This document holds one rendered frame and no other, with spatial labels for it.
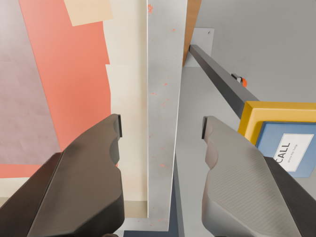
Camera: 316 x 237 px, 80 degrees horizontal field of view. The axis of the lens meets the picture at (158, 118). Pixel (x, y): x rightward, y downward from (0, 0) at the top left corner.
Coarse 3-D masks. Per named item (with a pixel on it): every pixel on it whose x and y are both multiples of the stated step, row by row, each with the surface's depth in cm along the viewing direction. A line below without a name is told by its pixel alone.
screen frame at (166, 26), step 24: (168, 0) 17; (168, 24) 18; (168, 48) 19; (168, 72) 20; (168, 96) 22; (168, 120) 23; (168, 144) 25; (168, 168) 27; (168, 192) 30; (144, 216) 33; (168, 216) 33
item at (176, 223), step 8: (176, 160) 111; (176, 168) 99; (176, 176) 90; (176, 184) 82; (176, 192) 76; (176, 200) 70; (176, 208) 65; (176, 216) 63; (176, 224) 60; (128, 232) 62; (136, 232) 61; (144, 232) 60; (152, 232) 60; (160, 232) 59; (168, 232) 59; (176, 232) 58
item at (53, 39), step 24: (0, 0) 20; (24, 0) 20; (48, 0) 20; (0, 24) 22; (24, 24) 22; (48, 24) 22; (96, 24) 21; (0, 48) 23; (24, 48) 23; (48, 48) 23; (72, 48) 23; (96, 48) 23
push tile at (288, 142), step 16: (272, 128) 26; (288, 128) 26; (304, 128) 26; (256, 144) 28; (272, 144) 27; (288, 144) 27; (304, 144) 27; (288, 160) 29; (304, 160) 29; (304, 176) 30
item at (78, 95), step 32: (0, 64) 24; (32, 64) 24; (64, 64) 24; (96, 64) 24; (0, 96) 26; (32, 96) 26; (64, 96) 26; (96, 96) 26; (0, 128) 28; (32, 128) 28; (64, 128) 28; (0, 160) 32; (32, 160) 31
